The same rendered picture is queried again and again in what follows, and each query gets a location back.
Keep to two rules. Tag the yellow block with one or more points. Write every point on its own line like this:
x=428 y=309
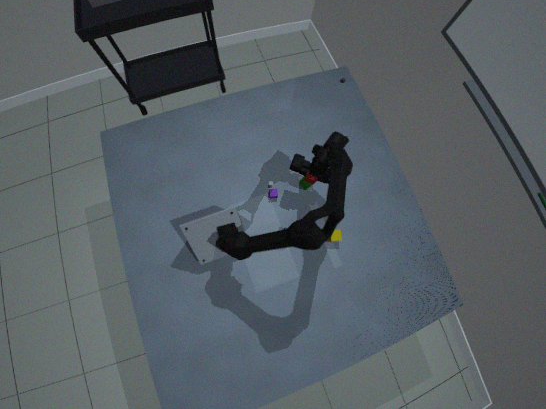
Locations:
x=336 y=236

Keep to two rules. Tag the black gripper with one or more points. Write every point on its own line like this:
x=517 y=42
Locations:
x=300 y=165

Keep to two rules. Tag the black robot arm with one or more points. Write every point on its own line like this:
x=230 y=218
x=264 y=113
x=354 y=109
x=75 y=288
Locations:
x=304 y=233

